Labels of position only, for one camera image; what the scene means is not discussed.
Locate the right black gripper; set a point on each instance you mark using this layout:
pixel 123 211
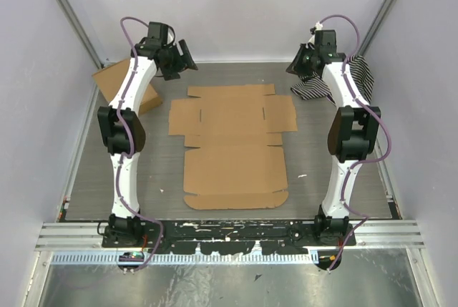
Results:
pixel 296 65

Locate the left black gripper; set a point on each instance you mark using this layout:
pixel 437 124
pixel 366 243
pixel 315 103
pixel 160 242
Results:
pixel 183 61

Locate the brown cardboard box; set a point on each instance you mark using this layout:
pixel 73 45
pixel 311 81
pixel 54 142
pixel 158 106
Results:
pixel 233 135
pixel 110 79

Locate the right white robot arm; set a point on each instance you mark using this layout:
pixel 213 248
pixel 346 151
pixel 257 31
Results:
pixel 353 132

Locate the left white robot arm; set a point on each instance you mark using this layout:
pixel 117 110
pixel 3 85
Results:
pixel 122 132

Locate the folded brown cardboard box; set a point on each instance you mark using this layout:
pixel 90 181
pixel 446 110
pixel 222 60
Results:
pixel 110 79

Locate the striped black white cloth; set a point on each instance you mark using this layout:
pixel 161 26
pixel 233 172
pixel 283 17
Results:
pixel 316 88

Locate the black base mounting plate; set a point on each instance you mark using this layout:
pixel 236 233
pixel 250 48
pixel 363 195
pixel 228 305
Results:
pixel 225 237

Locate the right aluminium corner post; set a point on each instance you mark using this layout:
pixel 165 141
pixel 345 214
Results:
pixel 375 26

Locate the aluminium corner post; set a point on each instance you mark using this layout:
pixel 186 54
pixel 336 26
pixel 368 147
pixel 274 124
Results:
pixel 375 26
pixel 78 29

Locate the left aluminium corner post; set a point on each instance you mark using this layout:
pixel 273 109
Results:
pixel 78 29

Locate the perforated cable duct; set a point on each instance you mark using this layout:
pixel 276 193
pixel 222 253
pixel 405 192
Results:
pixel 136 259

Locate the aluminium front rail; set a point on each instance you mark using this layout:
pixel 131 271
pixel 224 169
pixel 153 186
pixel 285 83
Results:
pixel 370 234

